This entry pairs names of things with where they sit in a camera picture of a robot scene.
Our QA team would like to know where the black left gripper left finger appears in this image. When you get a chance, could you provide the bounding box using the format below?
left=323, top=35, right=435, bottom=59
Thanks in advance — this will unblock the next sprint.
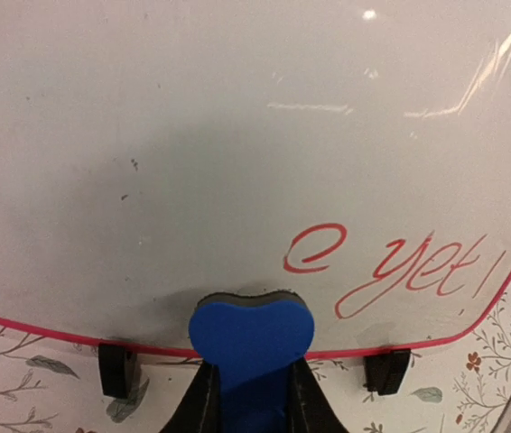
left=160, top=361, right=219, bottom=433

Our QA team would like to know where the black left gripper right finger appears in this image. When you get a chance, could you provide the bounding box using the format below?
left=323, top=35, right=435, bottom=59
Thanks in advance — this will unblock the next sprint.
left=289, top=358, right=348, bottom=433

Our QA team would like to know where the blue whiteboard eraser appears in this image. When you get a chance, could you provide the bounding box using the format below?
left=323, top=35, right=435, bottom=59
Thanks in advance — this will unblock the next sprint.
left=188, top=290, right=315, bottom=432

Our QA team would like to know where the pink framed whiteboard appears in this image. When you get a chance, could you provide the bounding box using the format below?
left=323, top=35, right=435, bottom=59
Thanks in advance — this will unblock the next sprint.
left=0, top=1, right=511, bottom=356

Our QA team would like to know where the black stand foot right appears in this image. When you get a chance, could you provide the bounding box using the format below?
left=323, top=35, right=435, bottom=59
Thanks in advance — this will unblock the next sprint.
left=363, top=349, right=412, bottom=396

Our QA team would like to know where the black stand foot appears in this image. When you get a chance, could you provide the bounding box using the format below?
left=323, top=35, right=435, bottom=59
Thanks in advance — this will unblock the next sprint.
left=98, top=343, right=136, bottom=400
left=363, top=349, right=412, bottom=396

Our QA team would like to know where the black stand foot left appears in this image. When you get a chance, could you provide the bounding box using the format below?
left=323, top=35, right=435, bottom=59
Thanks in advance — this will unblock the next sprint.
left=98, top=343, right=136, bottom=400

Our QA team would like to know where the floral table mat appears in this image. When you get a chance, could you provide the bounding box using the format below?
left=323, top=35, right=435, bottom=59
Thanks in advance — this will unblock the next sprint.
left=0, top=283, right=511, bottom=432

